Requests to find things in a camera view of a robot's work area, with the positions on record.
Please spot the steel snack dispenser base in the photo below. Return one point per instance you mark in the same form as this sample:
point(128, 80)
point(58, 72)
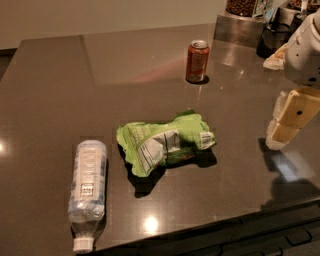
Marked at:
point(244, 31)

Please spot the clear plastic water bottle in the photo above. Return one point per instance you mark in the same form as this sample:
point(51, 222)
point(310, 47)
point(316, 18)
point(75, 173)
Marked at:
point(86, 206)

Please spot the black mesh cup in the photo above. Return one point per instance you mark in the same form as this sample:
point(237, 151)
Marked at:
point(273, 36)

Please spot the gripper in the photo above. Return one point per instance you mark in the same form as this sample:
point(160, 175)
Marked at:
point(304, 61)

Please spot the red coke can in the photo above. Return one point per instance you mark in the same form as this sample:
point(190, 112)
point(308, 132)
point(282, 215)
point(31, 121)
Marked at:
point(197, 59)

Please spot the white napkin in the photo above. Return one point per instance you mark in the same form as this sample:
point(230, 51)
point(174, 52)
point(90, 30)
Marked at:
point(276, 60)

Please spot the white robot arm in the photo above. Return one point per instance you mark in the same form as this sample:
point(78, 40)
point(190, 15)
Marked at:
point(302, 57)

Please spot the green chip bag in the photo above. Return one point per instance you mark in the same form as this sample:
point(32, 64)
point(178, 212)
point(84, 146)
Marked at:
point(149, 145)

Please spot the snack jar with nuts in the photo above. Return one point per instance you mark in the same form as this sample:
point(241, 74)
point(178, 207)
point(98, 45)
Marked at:
point(243, 8)

